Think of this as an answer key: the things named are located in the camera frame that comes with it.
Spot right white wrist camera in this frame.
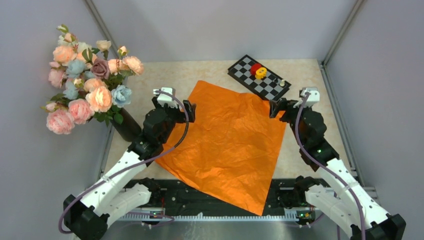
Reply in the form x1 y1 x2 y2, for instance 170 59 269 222
296 87 321 108

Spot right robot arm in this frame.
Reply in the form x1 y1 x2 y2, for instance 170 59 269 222
269 98 406 240

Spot pink and white flower stems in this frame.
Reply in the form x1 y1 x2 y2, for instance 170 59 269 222
48 24 91 89

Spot red round toy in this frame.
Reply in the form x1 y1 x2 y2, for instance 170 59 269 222
249 63 262 76

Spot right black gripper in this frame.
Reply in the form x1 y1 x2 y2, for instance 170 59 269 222
269 97 312 146

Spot mauve bud flower stem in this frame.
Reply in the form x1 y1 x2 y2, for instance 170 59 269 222
81 48 111 80

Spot peach flower stem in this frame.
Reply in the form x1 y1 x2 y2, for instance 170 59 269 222
107 46 145 76
52 32 112 67
83 78 113 113

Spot yellow ring toy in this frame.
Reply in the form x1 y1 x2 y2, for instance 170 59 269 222
254 67 268 80

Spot black cylindrical vase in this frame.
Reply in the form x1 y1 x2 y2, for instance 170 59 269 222
111 108 142 142

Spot orange wrapping paper sheet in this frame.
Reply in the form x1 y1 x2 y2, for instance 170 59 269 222
156 80 286 216

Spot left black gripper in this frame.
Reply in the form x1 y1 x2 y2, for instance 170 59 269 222
152 96 196 144

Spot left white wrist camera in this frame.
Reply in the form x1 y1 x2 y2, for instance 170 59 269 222
153 87 180 109

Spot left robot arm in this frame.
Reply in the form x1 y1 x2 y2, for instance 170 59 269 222
58 97 196 240

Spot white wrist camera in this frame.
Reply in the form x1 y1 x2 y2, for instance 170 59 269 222
153 87 180 109
296 87 321 108

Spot black white chessboard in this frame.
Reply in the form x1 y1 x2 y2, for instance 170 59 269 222
227 54 292 101

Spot blue flower stem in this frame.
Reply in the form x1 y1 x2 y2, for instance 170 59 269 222
63 57 144 113

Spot pink flower stem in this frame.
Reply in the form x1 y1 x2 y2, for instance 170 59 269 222
42 98 95 135

